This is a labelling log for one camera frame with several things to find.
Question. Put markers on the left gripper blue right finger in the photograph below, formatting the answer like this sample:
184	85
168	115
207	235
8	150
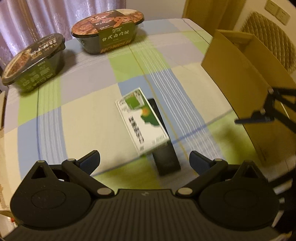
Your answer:
208	171

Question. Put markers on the green throat spray box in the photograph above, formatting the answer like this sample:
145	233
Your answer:
143	125

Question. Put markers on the purple curtain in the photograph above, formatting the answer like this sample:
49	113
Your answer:
25	22

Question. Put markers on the double wall socket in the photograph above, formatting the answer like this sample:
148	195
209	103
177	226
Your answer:
277	12

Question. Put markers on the dark noodle bowl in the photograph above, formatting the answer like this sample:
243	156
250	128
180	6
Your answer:
106	31
35	64

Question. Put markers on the right dark noodle bowl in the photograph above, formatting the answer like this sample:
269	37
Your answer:
106	31

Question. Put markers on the wooden door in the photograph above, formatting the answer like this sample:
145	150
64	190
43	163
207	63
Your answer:
214	14

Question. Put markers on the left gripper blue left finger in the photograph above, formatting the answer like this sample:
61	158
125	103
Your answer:
80	172

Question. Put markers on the brown cardboard box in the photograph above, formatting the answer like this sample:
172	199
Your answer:
245	70

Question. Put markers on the checked tablecloth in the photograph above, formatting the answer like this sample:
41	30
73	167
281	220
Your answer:
76	112

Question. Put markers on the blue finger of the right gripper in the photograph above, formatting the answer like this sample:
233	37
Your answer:
256	117

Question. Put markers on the left dark noodle bowl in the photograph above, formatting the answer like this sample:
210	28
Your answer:
35	64

